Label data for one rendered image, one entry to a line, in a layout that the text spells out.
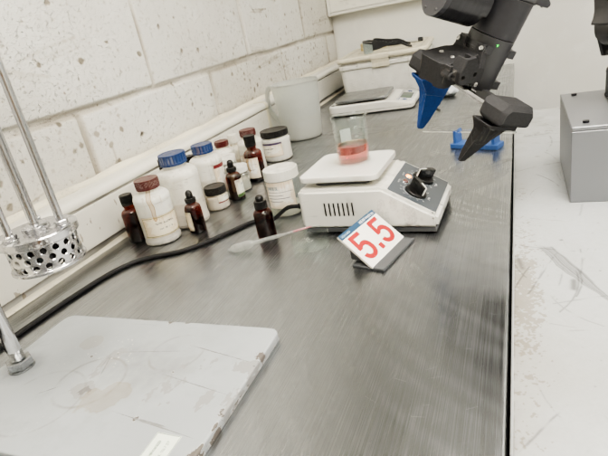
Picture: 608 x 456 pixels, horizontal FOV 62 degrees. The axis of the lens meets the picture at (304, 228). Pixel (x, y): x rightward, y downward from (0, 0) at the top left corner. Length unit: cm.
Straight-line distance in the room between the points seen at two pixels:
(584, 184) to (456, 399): 43
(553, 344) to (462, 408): 11
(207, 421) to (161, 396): 6
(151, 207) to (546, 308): 59
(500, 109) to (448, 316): 26
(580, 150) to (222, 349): 52
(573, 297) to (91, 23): 87
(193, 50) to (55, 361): 84
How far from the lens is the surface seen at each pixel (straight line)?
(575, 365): 49
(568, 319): 54
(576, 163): 77
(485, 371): 47
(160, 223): 86
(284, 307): 59
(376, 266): 63
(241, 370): 50
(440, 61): 65
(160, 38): 119
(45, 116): 93
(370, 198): 71
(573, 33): 214
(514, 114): 67
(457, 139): 109
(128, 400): 52
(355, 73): 182
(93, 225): 91
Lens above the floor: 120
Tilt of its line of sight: 22 degrees down
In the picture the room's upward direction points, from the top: 11 degrees counter-clockwise
